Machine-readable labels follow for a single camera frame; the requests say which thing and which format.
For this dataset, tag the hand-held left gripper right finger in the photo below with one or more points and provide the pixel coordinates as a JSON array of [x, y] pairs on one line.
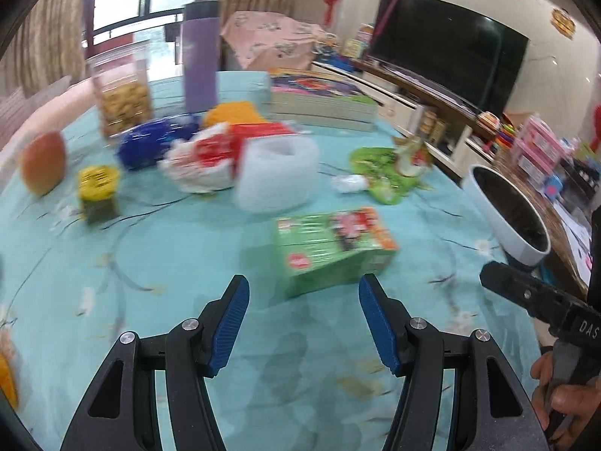
[[378, 319]]

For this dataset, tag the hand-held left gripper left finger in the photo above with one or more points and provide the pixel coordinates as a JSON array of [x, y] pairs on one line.
[[230, 319]]

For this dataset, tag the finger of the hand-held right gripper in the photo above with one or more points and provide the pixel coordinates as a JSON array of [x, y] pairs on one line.
[[521, 291]]

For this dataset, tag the white round trash bin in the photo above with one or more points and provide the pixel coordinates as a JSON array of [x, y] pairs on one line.
[[512, 216]]

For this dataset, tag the green carton box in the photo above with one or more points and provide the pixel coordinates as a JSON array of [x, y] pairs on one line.
[[328, 253]]

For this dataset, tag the small white bottle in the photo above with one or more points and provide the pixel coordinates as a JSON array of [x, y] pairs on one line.
[[350, 183]]

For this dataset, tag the green wrapper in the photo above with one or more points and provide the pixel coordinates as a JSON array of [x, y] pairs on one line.
[[375, 164]]

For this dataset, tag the red and white plastic bag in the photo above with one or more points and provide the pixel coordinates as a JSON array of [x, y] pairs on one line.
[[202, 159]]

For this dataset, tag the person's right hand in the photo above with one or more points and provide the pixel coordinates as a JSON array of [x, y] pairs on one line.
[[577, 413]]

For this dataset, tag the brown marble table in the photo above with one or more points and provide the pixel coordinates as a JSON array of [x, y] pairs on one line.
[[563, 235]]

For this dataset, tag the teal floral tablecloth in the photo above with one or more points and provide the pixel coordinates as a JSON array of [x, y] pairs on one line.
[[164, 253]]

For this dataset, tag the pink storage box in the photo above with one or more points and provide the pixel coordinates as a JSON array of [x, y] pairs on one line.
[[528, 164], [540, 138]]

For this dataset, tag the white foam roll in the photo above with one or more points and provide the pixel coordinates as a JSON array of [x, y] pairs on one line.
[[277, 174]]

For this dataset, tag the small glass bottle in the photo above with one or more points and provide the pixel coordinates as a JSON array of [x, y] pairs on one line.
[[413, 152]]

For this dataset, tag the yellow lid jar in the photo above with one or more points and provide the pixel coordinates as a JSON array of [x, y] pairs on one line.
[[98, 192]]

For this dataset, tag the yellow cans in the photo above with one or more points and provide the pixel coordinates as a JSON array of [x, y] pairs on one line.
[[429, 124]]

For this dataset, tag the blue plastic bag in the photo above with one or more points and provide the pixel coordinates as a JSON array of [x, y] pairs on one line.
[[145, 143]]

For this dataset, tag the orange yellow packet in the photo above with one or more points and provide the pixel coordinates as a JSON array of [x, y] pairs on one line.
[[230, 112]]

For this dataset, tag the white tv cabinet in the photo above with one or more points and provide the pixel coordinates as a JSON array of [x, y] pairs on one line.
[[404, 98]]

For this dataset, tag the stack of books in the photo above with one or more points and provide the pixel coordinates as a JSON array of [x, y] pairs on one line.
[[324, 98]]

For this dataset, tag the orange cloth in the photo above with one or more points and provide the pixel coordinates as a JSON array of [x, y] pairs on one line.
[[7, 376]]

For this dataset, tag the round reddish fruit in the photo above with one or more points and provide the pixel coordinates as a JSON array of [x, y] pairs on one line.
[[43, 164]]

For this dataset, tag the clear plastic snack jar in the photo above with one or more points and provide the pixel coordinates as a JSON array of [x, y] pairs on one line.
[[123, 98]]

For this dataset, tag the black television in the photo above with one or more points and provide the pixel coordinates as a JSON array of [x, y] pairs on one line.
[[446, 47]]

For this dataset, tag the purple tall bottle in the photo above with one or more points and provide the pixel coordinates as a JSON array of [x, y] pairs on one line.
[[201, 61]]

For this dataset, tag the pink printed cloth cover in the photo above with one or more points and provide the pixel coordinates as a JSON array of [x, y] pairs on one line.
[[267, 40]]

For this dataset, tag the pink sofa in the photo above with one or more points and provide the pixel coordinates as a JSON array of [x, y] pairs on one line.
[[47, 103]]

